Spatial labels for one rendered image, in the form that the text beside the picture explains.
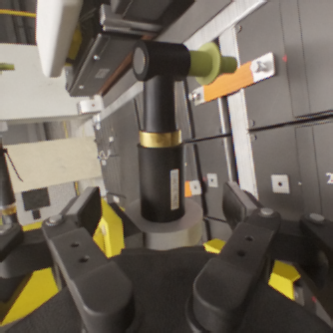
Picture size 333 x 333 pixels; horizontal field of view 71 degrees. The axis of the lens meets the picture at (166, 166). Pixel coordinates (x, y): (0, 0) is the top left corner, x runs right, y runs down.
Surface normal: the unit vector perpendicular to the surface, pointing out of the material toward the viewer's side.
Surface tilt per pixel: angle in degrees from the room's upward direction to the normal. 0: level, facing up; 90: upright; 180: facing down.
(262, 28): 0
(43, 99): 90
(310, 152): 0
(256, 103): 0
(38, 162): 90
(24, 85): 90
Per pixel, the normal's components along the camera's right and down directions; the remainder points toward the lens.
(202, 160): -0.85, 0.18
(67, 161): 0.50, -0.01
